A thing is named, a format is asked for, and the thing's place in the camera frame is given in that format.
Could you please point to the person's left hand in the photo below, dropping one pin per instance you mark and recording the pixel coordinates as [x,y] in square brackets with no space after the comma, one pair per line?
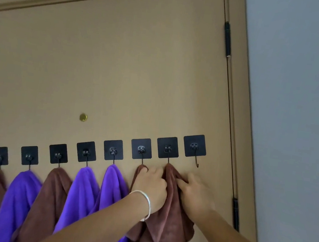
[151,191]

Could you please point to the person's right hand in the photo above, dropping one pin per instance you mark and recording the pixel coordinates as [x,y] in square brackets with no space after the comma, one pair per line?
[196,201]

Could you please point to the person's left fingers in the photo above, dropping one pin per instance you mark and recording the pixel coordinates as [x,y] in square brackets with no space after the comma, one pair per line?
[160,180]

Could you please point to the person's right fingers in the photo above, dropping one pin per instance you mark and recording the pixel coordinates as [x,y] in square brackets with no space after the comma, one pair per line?
[187,183]

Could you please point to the person's left forearm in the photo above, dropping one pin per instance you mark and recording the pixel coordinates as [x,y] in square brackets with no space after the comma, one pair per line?
[97,228]

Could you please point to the purple towel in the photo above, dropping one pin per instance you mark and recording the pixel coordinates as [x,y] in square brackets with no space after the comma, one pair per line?
[14,203]
[79,196]
[112,186]

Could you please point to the row of black adhesive hooks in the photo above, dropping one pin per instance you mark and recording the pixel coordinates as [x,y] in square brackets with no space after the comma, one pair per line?
[113,150]

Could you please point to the black door hinge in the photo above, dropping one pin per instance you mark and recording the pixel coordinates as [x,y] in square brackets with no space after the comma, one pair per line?
[228,40]
[236,214]

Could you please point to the gold door peephole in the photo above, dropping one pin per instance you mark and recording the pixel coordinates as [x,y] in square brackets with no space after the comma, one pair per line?
[83,117]

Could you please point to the tan wooden door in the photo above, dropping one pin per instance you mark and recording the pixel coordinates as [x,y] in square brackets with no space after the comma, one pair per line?
[126,63]

